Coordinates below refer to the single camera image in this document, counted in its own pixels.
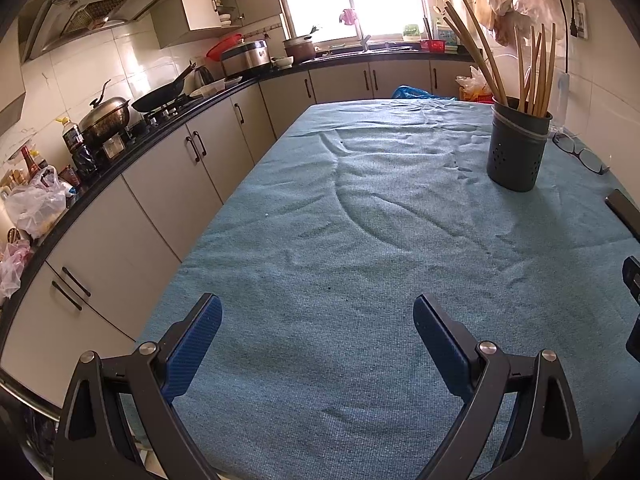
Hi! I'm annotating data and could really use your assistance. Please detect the black wok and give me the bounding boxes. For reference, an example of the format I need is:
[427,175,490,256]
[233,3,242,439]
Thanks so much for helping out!
[131,62,197,113]

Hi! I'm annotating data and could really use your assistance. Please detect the black power cable with plug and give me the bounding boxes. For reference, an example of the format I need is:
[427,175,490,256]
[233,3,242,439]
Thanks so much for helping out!
[552,0,576,77]

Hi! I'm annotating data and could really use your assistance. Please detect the black kitchen countertop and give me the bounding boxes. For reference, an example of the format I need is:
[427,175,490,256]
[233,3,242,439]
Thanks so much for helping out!
[0,42,478,396]

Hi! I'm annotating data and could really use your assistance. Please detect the bunch of wooden chopsticks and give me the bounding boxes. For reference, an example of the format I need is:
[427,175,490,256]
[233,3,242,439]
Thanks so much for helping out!
[442,0,557,117]

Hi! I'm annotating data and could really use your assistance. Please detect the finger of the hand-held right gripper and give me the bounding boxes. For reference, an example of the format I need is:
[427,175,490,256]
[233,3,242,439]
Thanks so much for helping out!
[621,255,640,307]

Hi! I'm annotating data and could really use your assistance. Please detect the blue table cloth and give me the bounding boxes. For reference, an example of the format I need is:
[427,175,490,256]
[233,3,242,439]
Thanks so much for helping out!
[117,97,640,480]

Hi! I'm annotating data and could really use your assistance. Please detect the silver rice cooker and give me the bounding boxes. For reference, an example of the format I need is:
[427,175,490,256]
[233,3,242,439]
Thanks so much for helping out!
[220,39,272,78]

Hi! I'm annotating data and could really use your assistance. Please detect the dark oil bottle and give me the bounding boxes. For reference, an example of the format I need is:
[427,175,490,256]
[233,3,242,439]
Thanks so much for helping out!
[55,117,86,153]

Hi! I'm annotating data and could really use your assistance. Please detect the beige base cabinets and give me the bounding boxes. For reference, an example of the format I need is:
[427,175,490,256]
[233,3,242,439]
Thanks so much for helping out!
[0,57,476,401]

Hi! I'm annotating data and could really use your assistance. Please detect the grey perforated utensil holder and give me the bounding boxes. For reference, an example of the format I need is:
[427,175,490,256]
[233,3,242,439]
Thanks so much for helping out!
[486,96,554,193]

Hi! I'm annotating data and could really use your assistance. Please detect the blue plastic bag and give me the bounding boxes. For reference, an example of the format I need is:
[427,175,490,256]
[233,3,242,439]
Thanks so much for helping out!
[391,85,433,101]

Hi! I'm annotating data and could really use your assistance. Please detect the red bin with bags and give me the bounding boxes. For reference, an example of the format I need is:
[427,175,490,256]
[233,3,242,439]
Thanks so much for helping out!
[455,66,496,103]

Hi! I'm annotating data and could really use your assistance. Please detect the white plastic bag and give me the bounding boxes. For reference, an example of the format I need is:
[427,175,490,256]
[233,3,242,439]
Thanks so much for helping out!
[4,165,68,238]

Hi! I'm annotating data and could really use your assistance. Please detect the red plastic basin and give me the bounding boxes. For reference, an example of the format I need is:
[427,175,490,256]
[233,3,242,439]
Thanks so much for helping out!
[206,33,243,61]

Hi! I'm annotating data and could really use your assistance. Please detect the black gas stove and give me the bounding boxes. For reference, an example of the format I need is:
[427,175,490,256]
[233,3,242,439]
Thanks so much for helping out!
[125,95,201,133]

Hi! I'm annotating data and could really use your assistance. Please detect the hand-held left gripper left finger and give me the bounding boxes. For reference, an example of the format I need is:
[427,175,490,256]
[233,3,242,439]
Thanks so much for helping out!
[52,292,223,480]

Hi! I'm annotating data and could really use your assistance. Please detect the steel lidded stockpot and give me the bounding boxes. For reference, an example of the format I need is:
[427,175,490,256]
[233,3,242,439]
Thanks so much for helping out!
[78,80,132,146]

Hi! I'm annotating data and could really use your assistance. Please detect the pink plastic bag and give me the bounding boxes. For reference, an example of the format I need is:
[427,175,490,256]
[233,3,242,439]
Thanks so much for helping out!
[0,240,33,301]

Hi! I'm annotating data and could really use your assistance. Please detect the grey range hood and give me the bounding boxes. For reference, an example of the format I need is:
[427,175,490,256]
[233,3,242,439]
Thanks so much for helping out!
[19,0,186,63]

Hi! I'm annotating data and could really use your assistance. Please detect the white blue detergent jug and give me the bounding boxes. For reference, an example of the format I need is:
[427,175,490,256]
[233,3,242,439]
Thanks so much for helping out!
[434,15,461,53]

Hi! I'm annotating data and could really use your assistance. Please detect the open wall cabinet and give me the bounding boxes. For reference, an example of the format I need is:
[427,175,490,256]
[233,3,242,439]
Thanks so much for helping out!
[150,0,283,50]

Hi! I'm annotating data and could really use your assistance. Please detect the purple framed eyeglasses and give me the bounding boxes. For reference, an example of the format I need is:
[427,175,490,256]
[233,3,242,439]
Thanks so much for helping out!
[551,130,612,176]

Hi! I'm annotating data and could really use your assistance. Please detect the brown cooking pot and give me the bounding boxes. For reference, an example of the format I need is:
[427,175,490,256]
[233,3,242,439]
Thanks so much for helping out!
[282,35,318,63]

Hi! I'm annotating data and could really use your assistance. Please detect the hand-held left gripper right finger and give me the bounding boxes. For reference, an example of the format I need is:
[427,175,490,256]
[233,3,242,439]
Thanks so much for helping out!
[412,293,586,480]

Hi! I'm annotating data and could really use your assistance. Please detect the white wall power strip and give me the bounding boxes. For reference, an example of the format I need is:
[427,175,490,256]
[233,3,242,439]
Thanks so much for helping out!
[570,2,590,41]

